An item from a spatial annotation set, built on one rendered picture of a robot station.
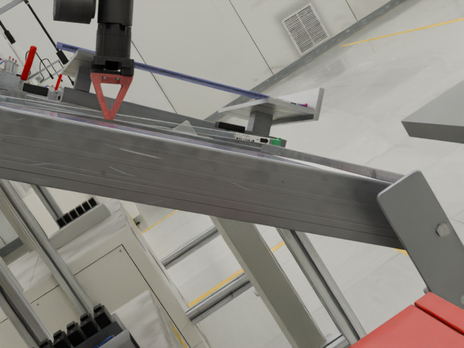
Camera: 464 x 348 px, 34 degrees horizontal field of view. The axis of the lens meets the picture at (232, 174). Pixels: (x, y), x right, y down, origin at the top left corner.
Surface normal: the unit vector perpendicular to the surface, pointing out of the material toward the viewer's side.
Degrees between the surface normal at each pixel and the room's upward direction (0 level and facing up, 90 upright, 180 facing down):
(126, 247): 90
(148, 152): 90
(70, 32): 90
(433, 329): 0
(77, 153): 90
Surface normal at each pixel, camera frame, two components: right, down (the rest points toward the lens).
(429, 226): 0.18, 0.09
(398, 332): -0.52, -0.83
